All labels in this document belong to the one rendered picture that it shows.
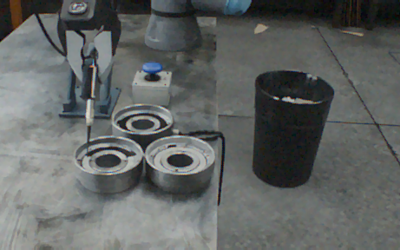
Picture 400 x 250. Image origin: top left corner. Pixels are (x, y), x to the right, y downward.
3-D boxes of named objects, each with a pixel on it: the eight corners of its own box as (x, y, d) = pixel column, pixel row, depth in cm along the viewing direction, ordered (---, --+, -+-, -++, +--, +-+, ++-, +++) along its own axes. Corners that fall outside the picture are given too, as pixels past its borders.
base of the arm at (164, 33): (148, 32, 133) (148, -2, 128) (201, 34, 132) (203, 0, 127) (141, 50, 120) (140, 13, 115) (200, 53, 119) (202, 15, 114)
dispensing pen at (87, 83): (75, 153, 71) (83, 43, 72) (81, 154, 75) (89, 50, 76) (88, 154, 70) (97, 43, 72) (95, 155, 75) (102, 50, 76)
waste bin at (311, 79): (323, 194, 195) (343, 106, 174) (246, 191, 199) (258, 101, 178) (310, 152, 224) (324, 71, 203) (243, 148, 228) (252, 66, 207)
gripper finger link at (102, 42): (124, 70, 78) (117, 17, 74) (118, 86, 73) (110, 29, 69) (105, 72, 79) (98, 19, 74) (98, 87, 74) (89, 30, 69)
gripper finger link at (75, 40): (92, 71, 79) (95, 19, 74) (84, 86, 74) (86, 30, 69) (74, 69, 79) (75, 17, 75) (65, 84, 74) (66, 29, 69)
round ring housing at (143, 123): (106, 152, 79) (104, 130, 77) (120, 121, 88) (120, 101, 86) (168, 158, 77) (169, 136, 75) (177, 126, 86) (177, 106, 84)
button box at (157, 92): (168, 108, 93) (168, 84, 90) (132, 105, 94) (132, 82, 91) (172, 89, 100) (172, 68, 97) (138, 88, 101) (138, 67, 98)
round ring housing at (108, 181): (90, 205, 67) (88, 181, 65) (65, 167, 75) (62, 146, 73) (155, 184, 71) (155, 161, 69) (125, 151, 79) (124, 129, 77)
